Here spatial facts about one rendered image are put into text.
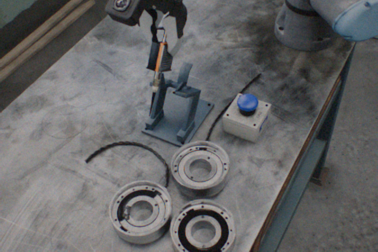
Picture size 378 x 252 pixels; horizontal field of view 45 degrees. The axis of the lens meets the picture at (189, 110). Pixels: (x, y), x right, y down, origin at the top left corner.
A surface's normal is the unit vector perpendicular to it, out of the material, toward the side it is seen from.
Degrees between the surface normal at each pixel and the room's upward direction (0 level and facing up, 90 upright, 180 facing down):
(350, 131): 0
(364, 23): 97
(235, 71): 0
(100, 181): 0
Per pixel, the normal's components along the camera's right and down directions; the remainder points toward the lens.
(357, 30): 0.36, 0.76
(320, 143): -0.06, -0.67
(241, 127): -0.50, 0.66
